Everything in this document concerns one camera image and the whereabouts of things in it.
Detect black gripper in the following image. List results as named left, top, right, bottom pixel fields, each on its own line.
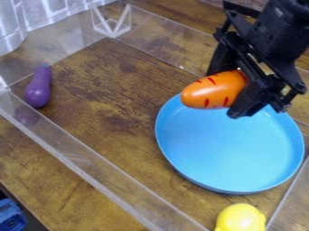
left=206, top=8, right=307, bottom=119

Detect yellow toy object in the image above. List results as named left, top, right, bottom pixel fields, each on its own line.
left=214, top=203, right=266, bottom=231

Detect blue object at corner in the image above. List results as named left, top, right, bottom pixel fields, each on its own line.
left=0, top=199, right=28, bottom=231

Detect blue round plate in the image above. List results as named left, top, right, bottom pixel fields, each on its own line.
left=154, top=96, right=305, bottom=195

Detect clear acrylic enclosure wall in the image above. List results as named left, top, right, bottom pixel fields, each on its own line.
left=0, top=0, right=309, bottom=231

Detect purple toy eggplant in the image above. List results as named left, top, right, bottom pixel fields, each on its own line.
left=24, top=64, right=52, bottom=108

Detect orange toy carrot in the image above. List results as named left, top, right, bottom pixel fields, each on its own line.
left=180, top=69, right=249, bottom=109

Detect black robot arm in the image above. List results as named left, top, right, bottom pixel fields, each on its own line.
left=206, top=0, right=309, bottom=118

